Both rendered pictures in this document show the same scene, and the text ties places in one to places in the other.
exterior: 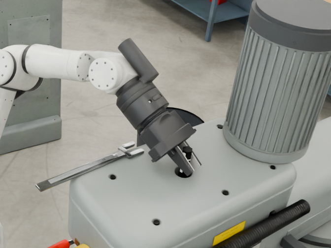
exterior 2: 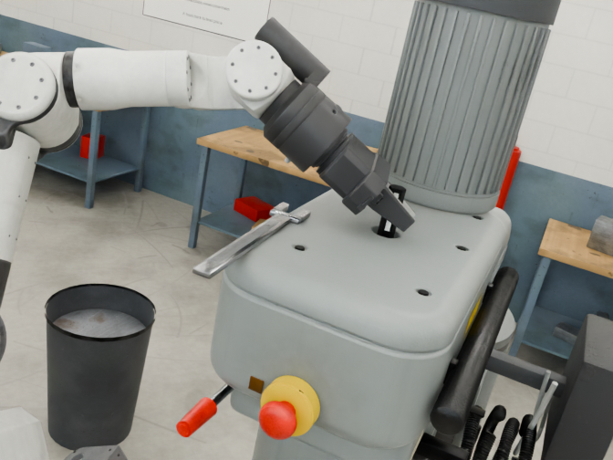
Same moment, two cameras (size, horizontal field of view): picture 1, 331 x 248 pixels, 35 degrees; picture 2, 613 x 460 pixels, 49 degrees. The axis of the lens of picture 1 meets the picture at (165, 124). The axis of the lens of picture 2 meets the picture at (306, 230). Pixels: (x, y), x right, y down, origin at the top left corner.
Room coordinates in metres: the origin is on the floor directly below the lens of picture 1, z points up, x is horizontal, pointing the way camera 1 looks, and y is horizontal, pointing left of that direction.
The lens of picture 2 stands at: (0.19, 0.40, 2.17)
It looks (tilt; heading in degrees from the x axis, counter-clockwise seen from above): 21 degrees down; 333
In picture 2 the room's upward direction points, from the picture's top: 12 degrees clockwise
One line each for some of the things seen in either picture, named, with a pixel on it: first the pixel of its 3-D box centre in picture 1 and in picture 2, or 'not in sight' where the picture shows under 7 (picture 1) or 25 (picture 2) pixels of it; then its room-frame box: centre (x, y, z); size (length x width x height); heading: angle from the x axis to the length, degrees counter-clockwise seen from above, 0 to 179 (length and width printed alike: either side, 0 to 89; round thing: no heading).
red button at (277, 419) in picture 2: not in sight; (280, 417); (0.68, 0.13, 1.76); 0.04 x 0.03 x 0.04; 43
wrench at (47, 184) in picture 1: (91, 166); (255, 235); (0.82, 0.14, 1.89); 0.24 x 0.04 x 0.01; 136
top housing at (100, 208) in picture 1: (183, 197); (375, 284); (0.86, -0.06, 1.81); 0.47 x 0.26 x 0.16; 133
